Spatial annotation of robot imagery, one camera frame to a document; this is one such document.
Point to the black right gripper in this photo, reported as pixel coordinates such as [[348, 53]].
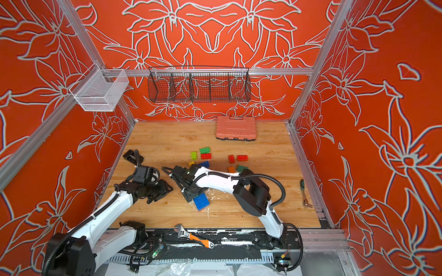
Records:
[[188, 192]]

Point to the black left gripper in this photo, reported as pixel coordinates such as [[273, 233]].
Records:
[[164, 190]]

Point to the blue lego brick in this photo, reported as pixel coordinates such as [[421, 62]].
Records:
[[201, 201], [205, 164]]

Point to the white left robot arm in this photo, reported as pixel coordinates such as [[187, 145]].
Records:
[[83, 250]]

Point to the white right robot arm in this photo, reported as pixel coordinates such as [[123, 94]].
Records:
[[248, 188]]

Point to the blue lego brick back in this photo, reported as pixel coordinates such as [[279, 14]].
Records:
[[205, 164]]

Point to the dark green lego brick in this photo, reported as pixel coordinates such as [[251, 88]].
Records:
[[205, 150], [240, 168]]

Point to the small red lego brick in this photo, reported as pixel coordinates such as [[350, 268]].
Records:
[[231, 159]]

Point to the dark green lego brick right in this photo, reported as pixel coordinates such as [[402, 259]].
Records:
[[240, 168]]

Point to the wide red lego brick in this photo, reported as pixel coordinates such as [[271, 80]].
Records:
[[242, 158]]

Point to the salmon red tool case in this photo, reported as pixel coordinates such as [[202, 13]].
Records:
[[236, 128]]

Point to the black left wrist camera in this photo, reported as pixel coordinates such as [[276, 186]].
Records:
[[145, 175]]

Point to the orange handled adjustable wrench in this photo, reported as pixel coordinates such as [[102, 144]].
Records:
[[183, 234]]

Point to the black wire wall basket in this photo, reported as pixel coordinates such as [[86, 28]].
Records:
[[202, 84]]

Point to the clear plastic wall bin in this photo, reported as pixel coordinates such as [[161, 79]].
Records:
[[96, 92]]

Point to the green handled pliers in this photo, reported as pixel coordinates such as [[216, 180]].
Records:
[[306, 203]]

